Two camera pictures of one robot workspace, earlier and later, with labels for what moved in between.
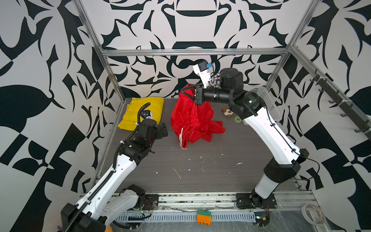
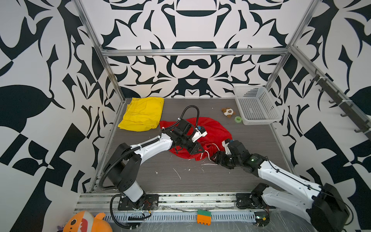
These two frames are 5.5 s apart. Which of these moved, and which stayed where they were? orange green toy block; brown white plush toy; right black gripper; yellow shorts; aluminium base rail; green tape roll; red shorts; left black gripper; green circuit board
Moved: right black gripper; red shorts; left black gripper
Stayed: aluminium base rail; green circuit board; orange green toy block; green tape roll; brown white plush toy; yellow shorts
